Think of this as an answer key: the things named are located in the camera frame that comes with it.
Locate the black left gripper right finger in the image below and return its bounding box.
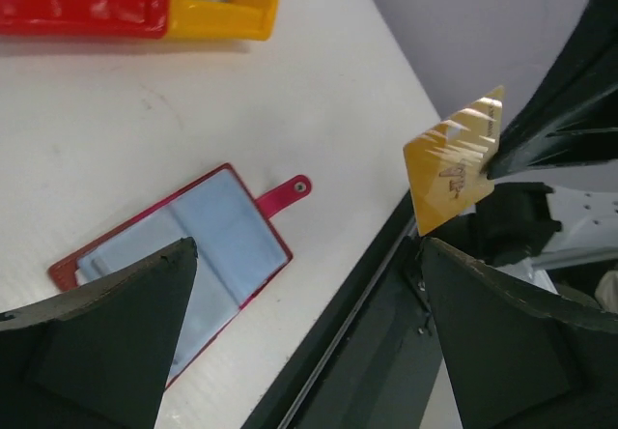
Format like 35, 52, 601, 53
420, 238, 617, 428

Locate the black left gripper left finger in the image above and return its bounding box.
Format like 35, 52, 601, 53
1, 238, 198, 428

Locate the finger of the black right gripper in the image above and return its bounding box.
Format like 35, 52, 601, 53
485, 30, 617, 179
505, 0, 617, 134

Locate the gold card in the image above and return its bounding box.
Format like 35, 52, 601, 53
403, 86, 504, 236

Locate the red leather card holder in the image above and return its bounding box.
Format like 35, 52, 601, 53
48, 163, 312, 384

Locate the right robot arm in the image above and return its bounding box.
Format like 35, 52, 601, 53
470, 0, 617, 313

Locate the yellow plastic bin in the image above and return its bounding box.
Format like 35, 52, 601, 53
165, 0, 279, 41

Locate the red plastic bin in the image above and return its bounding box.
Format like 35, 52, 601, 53
1, 0, 169, 39

